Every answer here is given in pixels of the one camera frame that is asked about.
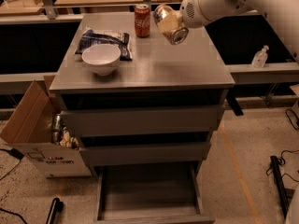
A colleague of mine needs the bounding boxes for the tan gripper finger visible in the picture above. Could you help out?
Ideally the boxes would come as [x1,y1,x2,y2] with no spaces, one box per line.
[158,11,181,34]

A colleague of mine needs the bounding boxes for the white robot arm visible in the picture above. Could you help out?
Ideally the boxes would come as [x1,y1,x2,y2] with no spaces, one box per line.
[153,0,299,59]

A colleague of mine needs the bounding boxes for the red cola can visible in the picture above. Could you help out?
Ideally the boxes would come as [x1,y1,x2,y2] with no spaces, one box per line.
[135,4,150,37]

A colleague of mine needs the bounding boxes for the grey drawer cabinet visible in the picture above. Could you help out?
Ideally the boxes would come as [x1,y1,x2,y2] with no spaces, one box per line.
[50,10,235,224]

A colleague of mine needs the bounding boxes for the grey top drawer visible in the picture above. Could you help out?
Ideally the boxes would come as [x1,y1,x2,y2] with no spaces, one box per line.
[61,105,224,137]

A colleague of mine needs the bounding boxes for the grey middle drawer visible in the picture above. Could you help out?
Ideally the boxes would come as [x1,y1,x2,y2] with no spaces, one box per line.
[79,142,211,166]

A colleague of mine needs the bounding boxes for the grey open bottom drawer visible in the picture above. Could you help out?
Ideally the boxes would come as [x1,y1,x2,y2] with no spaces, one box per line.
[93,162,214,224]

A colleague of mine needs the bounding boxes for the white bowl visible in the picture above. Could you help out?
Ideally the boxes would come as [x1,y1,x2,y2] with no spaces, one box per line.
[81,44,121,76]

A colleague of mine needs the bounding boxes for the blue white snack bag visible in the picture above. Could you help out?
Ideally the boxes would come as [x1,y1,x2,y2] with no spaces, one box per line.
[75,29,132,61]

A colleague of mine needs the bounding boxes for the cans and wrappers in box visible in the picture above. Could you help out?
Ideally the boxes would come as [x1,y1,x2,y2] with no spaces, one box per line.
[51,114,79,149]

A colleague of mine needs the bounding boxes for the black bar on floor right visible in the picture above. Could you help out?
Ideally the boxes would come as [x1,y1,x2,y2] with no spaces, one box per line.
[270,156,293,217]

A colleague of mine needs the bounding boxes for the open cardboard box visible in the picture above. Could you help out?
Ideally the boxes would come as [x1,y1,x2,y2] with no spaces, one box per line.
[0,81,91,178]

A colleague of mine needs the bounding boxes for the black handle on floor left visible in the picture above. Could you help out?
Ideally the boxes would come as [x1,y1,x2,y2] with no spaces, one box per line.
[46,197,64,224]

